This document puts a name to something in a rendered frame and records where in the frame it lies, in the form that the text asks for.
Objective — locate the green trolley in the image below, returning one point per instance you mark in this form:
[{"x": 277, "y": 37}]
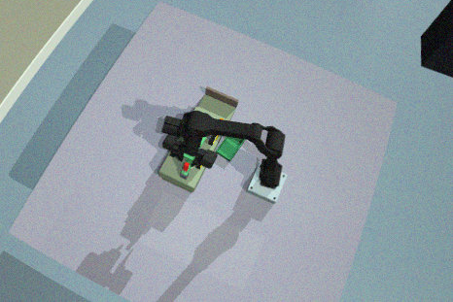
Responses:
[{"x": 190, "y": 158}]

